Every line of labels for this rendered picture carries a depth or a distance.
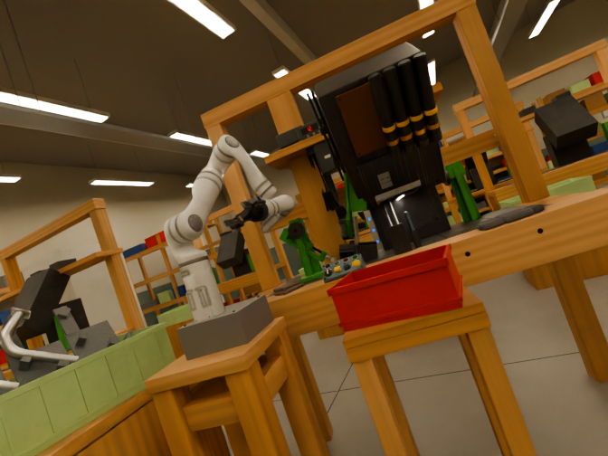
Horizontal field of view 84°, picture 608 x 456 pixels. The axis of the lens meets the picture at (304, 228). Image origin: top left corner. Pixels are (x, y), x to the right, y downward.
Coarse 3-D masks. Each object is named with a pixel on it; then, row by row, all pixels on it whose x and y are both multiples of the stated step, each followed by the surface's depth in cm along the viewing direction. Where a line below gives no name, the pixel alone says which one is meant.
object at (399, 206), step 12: (420, 192) 149; (432, 192) 148; (396, 204) 151; (408, 204) 150; (420, 204) 149; (432, 204) 148; (372, 216) 154; (384, 216) 152; (396, 216) 151; (420, 216) 149; (432, 216) 148; (444, 216) 147; (384, 228) 152; (408, 228) 150; (420, 228) 149; (432, 228) 148; (444, 228) 147; (384, 240) 153
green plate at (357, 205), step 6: (348, 180) 140; (348, 186) 140; (348, 192) 140; (348, 198) 140; (354, 198) 140; (348, 204) 139; (354, 204) 140; (360, 204) 139; (348, 210) 139; (354, 210) 140; (360, 210) 139; (366, 210) 139
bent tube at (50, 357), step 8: (16, 312) 116; (24, 312) 117; (16, 320) 114; (8, 328) 111; (0, 336) 109; (8, 336) 110; (0, 344) 108; (8, 344) 108; (8, 352) 107; (16, 352) 108; (24, 352) 109; (32, 352) 110; (40, 352) 111; (48, 352) 113; (40, 360) 110; (48, 360) 111; (56, 360) 112; (72, 360) 114
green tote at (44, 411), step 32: (128, 352) 109; (160, 352) 117; (32, 384) 87; (64, 384) 93; (96, 384) 99; (128, 384) 106; (0, 416) 81; (32, 416) 85; (64, 416) 91; (96, 416) 96; (0, 448) 79; (32, 448) 83
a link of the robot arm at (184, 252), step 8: (168, 224) 103; (168, 232) 102; (176, 232) 101; (168, 240) 103; (176, 240) 103; (184, 240) 103; (176, 248) 104; (184, 248) 105; (192, 248) 107; (176, 256) 102; (184, 256) 101; (192, 256) 101; (200, 256) 102; (184, 264) 101
